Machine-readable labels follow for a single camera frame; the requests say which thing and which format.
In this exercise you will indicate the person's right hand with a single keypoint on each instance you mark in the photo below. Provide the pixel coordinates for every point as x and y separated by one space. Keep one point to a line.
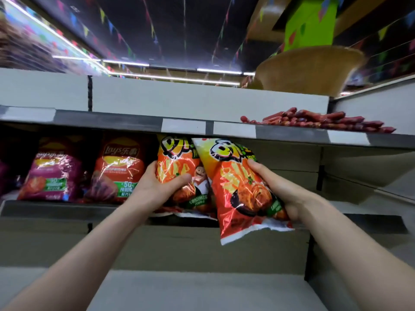
281 187

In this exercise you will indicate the person's left hand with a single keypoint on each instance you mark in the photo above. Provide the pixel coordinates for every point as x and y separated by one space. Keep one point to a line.
150 190

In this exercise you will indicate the person's left thumb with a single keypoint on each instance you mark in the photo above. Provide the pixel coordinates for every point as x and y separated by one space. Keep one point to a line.
176 181

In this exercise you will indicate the person's right thumb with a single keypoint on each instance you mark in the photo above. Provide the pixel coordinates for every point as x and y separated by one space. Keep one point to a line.
261 171

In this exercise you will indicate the orange snack bag with figure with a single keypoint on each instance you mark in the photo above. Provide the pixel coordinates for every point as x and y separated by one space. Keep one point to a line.
184 176

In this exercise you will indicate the person's left forearm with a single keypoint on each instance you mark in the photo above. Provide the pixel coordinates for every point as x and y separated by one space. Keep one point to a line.
81 257

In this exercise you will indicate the person's right forearm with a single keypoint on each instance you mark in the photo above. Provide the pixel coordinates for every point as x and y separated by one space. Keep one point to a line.
356 255

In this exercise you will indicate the white price label strip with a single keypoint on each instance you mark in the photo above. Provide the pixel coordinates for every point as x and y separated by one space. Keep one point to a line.
234 130
183 126
27 113
348 137

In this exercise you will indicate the red chip bag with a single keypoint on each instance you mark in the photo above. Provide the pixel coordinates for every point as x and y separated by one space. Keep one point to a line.
116 170

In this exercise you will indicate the pile of red sausages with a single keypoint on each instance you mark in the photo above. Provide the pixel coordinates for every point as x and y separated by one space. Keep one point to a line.
319 121

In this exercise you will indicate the grey store shelf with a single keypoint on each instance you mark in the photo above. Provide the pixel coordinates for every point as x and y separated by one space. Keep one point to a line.
201 103

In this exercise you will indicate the ceiling strip light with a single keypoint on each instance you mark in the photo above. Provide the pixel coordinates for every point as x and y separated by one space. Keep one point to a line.
176 79

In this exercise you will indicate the woven basket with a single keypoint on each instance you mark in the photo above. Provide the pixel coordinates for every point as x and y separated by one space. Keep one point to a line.
308 69

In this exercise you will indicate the magenta chip bag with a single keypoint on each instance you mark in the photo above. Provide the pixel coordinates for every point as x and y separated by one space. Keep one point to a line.
52 171

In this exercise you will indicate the green pillar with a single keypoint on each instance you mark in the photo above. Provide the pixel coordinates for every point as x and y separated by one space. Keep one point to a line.
309 24

